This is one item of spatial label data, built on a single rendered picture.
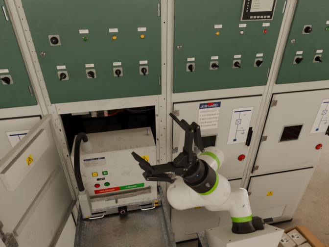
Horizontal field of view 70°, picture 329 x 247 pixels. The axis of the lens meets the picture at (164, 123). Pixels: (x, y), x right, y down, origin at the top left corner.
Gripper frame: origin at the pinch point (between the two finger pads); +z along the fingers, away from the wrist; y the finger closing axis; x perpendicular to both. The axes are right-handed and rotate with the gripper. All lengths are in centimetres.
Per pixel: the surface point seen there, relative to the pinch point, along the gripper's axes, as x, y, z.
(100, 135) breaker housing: -87, -29, -38
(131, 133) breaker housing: -80, -15, -50
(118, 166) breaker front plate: -67, -34, -51
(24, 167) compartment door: -64, -58, -8
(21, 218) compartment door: -56, -78, -22
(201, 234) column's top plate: -35, -32, -119
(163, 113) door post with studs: -75, 9, -53
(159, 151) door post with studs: -78, -12, -76
